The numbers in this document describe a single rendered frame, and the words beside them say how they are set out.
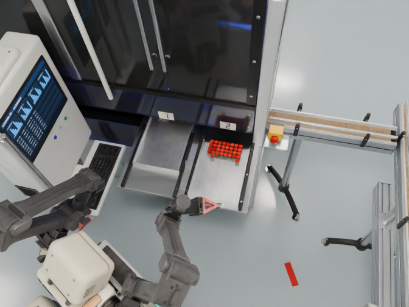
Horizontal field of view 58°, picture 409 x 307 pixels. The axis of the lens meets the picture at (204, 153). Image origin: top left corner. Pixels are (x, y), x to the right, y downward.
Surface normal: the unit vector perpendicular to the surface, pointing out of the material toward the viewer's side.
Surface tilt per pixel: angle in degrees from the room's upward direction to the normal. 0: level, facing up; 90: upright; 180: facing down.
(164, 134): 0
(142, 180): 0
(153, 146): 0
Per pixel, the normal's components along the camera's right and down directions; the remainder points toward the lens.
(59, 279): -0.53, 0.14
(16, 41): -0.05, -0.51
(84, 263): 0.41, -0.82
